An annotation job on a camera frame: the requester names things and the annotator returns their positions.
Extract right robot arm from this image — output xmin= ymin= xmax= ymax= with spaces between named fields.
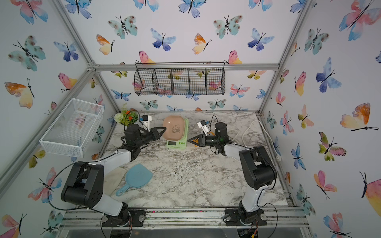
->
xmin=187 ymin=123 xmax=277 ymax=213

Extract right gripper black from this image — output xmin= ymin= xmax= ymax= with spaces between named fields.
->
xmin=189 ymin=135 xmax=220 ymax=148

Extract white power strip cord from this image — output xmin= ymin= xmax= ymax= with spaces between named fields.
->
xmin=230 ymin=118 xmax=282 ymax=163

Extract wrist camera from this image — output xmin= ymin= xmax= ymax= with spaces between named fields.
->
xmin=197 ymin=120 xmax=210 ymax=135
xmin=140 ymin=115 xmax=152 ymax=128

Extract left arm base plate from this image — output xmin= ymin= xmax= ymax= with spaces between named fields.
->
xmin=101 ymin=209 xmax=146 ymax=228

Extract potted plant white pot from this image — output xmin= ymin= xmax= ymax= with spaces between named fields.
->
xmin=114 ymin=103 xmax=140 ymax=127

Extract white mesh wall basket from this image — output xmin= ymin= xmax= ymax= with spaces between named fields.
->
xmin=39 ymin=98 xmax=104 ymax=158

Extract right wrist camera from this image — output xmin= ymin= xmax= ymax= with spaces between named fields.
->
xmin=197 ymin=120 xmax=210 ymax=135

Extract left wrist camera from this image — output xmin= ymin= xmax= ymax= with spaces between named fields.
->
xmin=140 ymin=115 xmax=152 ymax=128

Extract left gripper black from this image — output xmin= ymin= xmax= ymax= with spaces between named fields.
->
xmin=135 ymin=127 xmax=166 ymax=148

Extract green electronic kitchen scale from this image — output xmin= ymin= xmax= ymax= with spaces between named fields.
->
xmin=166 ymin=119 xmax=189 ymax=150

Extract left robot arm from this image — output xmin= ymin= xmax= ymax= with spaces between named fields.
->
xmin=61 ymin=124 xmax=166 ymax=220

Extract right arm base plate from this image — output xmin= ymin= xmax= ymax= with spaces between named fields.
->
xmin=223 ymin=208 xmax=267 ymax=227

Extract aluminium front rail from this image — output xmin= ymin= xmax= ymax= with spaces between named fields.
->
xmin=59 ymin=208 xmax=310 ymax=230

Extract black wire wall basket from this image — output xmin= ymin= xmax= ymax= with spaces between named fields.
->
xmin=133 ymin=61 xmax=226 ymax=96

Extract pink bowl on scale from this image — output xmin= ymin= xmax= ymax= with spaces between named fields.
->
xmin=163 ymin=116 xmax=186 ymax=141

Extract beige leaf pattern mat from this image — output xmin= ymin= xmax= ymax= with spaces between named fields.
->
xmin=103 ymin=168 xmax=127 ymax=196

